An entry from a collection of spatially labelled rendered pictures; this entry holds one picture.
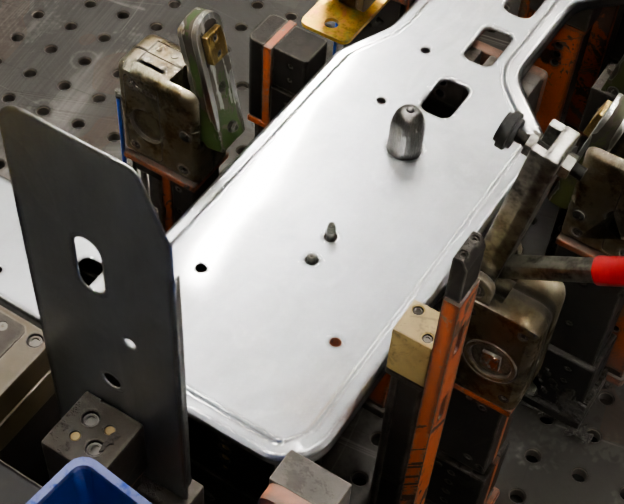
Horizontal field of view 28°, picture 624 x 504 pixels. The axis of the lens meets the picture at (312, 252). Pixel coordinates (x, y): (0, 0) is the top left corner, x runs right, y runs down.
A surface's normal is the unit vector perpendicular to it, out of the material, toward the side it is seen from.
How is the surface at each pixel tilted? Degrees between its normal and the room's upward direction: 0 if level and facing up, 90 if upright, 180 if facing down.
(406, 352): 90
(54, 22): 0
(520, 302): 0
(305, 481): 0
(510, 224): 90
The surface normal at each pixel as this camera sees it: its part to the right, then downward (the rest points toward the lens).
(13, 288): 0.04, -0.62
